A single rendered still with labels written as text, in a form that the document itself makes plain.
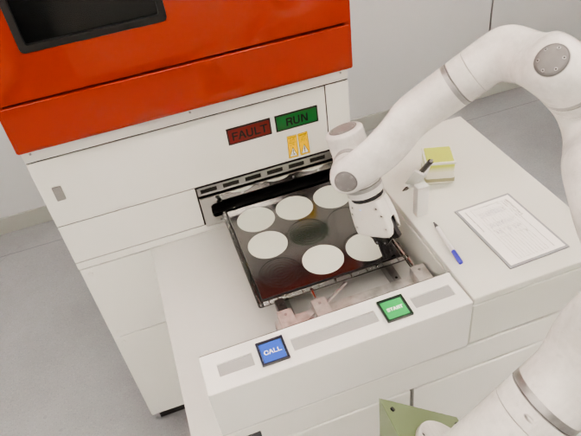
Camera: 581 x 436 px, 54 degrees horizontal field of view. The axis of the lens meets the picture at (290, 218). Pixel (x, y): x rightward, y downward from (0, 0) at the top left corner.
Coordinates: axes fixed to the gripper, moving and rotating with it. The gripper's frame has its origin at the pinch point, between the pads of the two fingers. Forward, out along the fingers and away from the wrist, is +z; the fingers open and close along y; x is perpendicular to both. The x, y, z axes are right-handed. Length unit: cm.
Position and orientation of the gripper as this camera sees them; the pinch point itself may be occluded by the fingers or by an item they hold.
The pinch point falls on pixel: (386, 248)
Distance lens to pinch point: 136.1
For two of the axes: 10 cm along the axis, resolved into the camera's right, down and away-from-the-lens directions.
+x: 6.3, -5.5, 5.5
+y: 6.8, 0.6, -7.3
